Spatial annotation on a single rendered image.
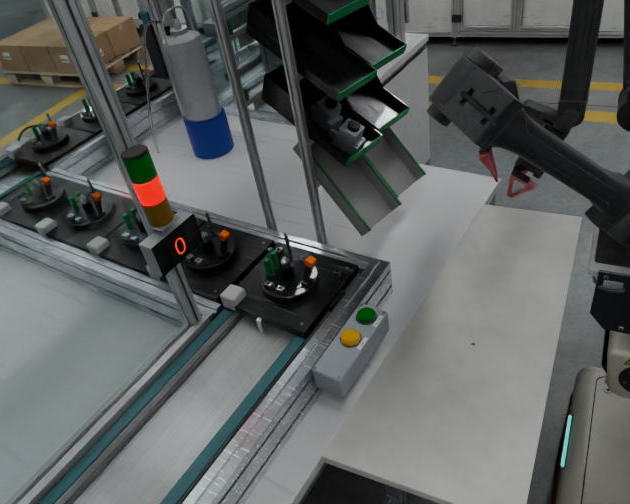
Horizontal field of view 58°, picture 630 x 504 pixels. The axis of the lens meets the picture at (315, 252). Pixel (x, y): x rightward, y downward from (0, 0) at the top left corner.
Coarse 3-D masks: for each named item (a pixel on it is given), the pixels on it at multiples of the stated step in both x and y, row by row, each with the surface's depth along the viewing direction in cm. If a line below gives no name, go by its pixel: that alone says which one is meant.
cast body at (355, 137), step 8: (352, 120) 128; (344, 128) 128; (352, 128) 127; (360, 128) 129; (336, 136) 130; (344, 136) 129; (352, 136) 127; (360, 136) 130; (336, 144) 132; (344, 144) 130; (352, 144) 129; (360, 144) 130; (352, 152) 131
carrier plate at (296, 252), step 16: (288, 256) 143; (304, 256) 142; (320, 256) 141; (256, 272) 140; (320, 272) 136; (352, 272) 134; (256, 288) 135; (320, 288) 132; (336, 288) 131; (240, 304) 132; (256, 304) 131; (272, 304) 130; (288, 304) 129; (304, 304) 128; (320, 304) 128; (272, 320) 126; (288, 320) 125; (304, 320) 125; (304, 336) 123
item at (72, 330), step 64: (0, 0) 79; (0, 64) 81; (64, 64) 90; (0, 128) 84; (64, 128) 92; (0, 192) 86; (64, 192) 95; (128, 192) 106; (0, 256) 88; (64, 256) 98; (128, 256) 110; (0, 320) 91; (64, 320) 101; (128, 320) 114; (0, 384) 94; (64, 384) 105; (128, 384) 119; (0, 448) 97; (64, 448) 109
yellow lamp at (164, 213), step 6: (162, 204) 107; (168, 204) 109; (144, 210) 107; (150, 210) 107; (156, 210) 107; (162, 210) 107; (168, 210) 109; (150, 216) 108; (156, 216) 108; (162, 216) 108; (168, 216) 109; (150, 222) 109; (156, 222) 108; (162, 222) 109; (168, 222) 109
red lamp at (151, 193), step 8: (136, 184) 103; (144, 184) 103; (152, 184) 104; (160, 184) 106; (136, 192) 105; (144, 192) 104; (152, 192) 104; (160, 192) 106; (144, 200) 105; (152, 200) 105; (160, 200) 106
